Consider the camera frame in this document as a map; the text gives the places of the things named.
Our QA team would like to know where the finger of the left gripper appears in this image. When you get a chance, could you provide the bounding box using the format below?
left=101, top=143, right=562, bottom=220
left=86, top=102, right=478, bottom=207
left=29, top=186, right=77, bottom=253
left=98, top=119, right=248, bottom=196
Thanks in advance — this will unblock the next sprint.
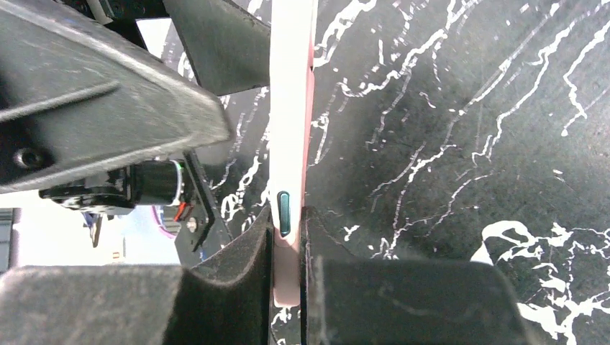
left=1, top=1, right=232, bottom=193
left=163, top=0, right=270, bottom=96

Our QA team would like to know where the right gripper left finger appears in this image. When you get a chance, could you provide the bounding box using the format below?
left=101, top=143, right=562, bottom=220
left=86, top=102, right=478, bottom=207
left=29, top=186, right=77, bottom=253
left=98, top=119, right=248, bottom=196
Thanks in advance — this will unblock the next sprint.
left=1, top=208, right=273, bottom=344

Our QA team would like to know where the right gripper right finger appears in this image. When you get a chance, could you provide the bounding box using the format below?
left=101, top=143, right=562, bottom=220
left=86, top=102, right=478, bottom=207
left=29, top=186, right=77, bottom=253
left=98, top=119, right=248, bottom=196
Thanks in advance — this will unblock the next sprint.
left=301, top=206, right=540, bottom=344

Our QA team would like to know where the pink phone case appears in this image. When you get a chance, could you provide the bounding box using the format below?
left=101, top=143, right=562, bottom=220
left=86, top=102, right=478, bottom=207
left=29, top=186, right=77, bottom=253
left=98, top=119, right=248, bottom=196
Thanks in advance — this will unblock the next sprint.
left=268, top=0, right=318, bottom=308

